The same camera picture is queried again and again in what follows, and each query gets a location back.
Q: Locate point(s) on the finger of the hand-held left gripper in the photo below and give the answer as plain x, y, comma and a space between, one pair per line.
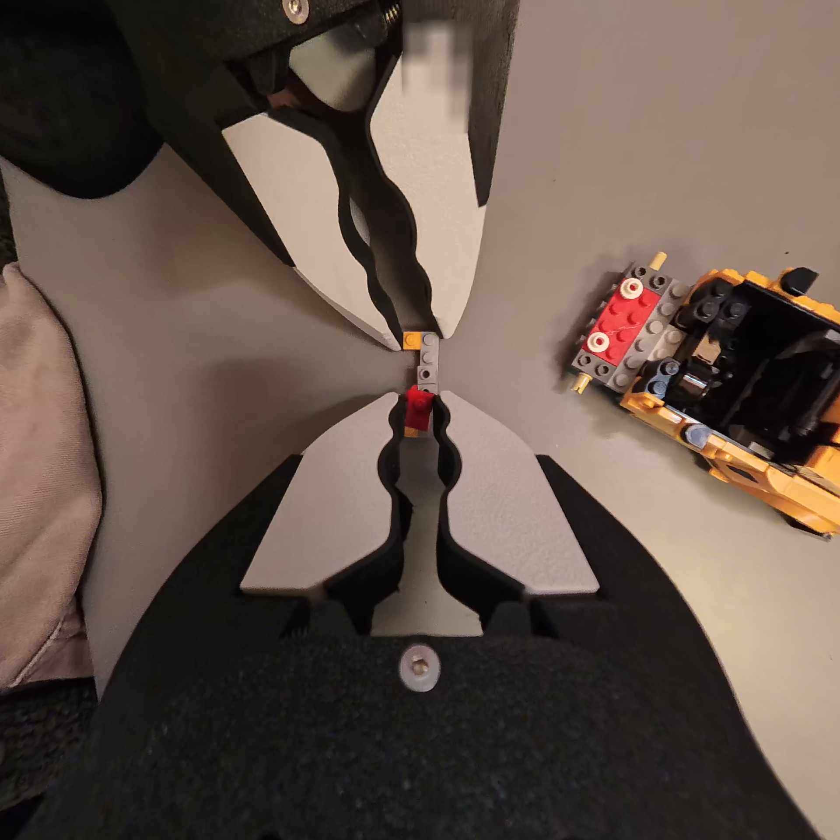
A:
439, 229
295, 197

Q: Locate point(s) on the red lego brick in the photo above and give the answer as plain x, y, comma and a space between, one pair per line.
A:
418, 410

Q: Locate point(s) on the small dark grey lego piece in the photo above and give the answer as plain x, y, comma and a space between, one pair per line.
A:
426, 374

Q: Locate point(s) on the person's pink garment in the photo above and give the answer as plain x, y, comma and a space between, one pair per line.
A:
46, 459

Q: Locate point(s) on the yellow lego car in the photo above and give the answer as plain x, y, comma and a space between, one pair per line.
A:
623, 321

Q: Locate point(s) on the grey lego plate orange ends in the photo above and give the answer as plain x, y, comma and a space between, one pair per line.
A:
428, 348

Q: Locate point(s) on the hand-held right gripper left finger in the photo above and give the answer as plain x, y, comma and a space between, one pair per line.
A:
328, 518

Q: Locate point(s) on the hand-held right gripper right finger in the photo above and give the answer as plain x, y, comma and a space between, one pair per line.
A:
518, 518

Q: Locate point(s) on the person's left forearm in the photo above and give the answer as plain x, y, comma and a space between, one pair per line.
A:
65, 98

